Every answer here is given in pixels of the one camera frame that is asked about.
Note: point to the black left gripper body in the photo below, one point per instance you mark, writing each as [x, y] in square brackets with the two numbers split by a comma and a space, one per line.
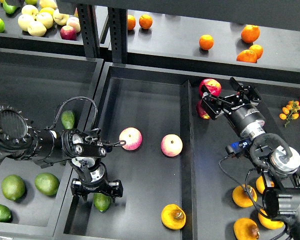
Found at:
[98, 183]

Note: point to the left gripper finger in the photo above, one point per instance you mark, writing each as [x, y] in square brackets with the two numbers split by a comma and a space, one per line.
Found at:
[115, 189]
[77, 189]

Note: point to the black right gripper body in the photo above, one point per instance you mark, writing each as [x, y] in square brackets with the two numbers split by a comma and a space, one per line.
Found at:
[246, 120]

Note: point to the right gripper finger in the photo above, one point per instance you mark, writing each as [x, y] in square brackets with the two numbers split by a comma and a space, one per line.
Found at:
[213, 105]
[246, 96]

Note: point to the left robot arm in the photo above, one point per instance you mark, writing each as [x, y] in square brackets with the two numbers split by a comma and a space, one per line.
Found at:
[21, 141]

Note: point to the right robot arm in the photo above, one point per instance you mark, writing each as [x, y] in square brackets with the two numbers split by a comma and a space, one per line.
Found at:
[278, 204]

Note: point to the round green avocado right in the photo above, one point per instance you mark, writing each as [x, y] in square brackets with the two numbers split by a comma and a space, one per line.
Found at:
[47, 183]

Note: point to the round green avocado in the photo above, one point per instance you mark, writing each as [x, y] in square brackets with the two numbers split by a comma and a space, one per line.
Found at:
[47, 183]
[13, 187]

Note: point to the round green avocado left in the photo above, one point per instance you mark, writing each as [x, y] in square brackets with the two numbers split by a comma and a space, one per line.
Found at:
[13, 187]

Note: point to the upright dark avocado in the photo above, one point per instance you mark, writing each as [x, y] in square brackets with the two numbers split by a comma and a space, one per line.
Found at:
[68, 119]

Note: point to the yellow pear bottom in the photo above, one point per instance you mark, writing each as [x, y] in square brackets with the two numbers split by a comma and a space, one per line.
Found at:
[246, 229]

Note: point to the pale yellow pear right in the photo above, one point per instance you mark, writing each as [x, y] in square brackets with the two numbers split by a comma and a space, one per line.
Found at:
[60, 18]

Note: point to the pale yellow pear centre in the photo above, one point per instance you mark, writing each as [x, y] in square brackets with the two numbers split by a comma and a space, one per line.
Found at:
[46, 19]

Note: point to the pale yellow pear left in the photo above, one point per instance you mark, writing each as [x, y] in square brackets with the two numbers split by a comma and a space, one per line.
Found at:
[24, 20]

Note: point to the dark red apple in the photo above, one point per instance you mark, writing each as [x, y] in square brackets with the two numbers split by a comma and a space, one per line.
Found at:
[201, 112]

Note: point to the bright red apple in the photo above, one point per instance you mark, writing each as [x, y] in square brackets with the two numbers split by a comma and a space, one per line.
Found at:
[212, 85]

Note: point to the black bin divider right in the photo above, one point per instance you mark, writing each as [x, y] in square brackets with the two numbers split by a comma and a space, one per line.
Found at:
[272, 155]

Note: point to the black bin divider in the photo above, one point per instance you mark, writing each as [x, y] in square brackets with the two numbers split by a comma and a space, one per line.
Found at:
[272, 155]
[188, 190]

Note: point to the orange cherry tomato cluster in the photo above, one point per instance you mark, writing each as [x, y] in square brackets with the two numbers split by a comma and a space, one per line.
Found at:
[290, 112]

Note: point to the orange front right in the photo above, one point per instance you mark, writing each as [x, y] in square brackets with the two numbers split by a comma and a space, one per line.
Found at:
[248, 56]

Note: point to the orange small right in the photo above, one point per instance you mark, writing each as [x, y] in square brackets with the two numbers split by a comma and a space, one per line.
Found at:
[258, 49]

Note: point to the pink apple left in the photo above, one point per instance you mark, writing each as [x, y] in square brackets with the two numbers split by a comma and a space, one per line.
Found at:
[132, 137]

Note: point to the pink apple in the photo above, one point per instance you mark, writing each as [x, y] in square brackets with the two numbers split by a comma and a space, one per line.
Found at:
[132, 137]
[171, 145]

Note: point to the pink apple right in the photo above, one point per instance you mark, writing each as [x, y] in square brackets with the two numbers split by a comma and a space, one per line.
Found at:
[171, 145]

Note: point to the orange middle shelf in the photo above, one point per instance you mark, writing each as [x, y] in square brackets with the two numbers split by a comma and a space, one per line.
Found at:
[206, 42]

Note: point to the large orange top right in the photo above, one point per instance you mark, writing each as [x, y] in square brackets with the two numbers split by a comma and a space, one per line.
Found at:
[250, 33]

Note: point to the black bin divider left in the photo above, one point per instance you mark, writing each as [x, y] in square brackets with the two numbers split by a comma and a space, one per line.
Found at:
[188, 190]

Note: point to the orange back left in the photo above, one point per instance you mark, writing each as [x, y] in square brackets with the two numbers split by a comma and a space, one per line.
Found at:
[131, 22]

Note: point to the red apple on shelf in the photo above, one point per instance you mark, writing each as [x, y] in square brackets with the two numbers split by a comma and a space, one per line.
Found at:
[68, 33]

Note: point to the pale pink peach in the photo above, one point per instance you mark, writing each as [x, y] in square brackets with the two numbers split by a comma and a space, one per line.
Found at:
[75, 23]

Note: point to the yellow lemon on shelf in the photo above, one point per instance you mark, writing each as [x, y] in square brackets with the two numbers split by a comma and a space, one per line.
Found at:
[48, 10]

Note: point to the black shelf post right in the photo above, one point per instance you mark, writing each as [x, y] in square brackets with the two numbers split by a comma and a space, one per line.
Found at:
[117, 19]

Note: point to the black shelf post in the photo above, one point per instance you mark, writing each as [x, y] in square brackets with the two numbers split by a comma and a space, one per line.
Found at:
[117, 19]
[89, 30]

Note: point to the black shelf post left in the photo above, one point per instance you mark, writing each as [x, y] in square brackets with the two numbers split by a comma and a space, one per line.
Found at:
[89, 30]

